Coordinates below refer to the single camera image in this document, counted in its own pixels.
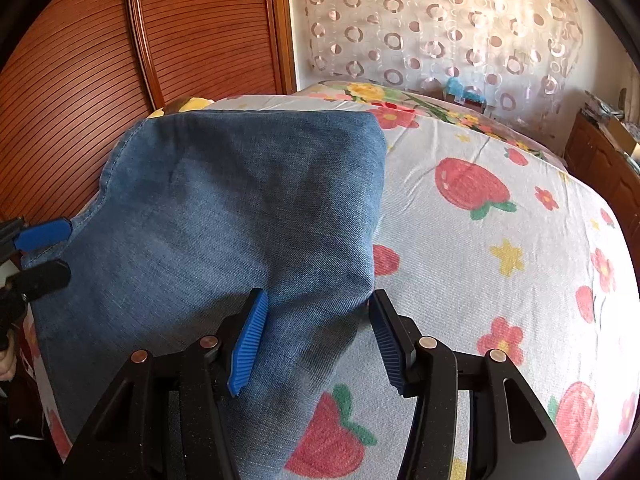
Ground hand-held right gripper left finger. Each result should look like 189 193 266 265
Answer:
62 288 270 480

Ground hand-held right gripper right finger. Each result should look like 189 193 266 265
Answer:
368 289 581 480

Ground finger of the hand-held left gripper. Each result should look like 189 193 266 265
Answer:
10 260 71 304
0 217 74 264

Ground blue denim pants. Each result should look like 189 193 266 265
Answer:
22 109 388 480

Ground person's left hand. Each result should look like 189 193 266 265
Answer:
0 346 19 382

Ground person's dark clothing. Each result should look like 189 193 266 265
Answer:
0 350 63 480

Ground white strawberry print blanket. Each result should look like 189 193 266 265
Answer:
25 92 640 480

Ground wooden louvered wardrobe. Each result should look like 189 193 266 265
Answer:
0 0 299 228

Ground floral blanket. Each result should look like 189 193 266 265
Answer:
150 79 568 167

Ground small cardboard box with blue items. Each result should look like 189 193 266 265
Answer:
442 77 489 112

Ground wooden side cabinet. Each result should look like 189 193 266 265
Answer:
565 110 640 203

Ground open cardboard box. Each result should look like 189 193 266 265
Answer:
607 117 640 157

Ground pile of printed papers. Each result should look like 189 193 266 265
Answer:
584 91 627 122

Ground sheer circle pattern curtain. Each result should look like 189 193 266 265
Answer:
300 0 586 111

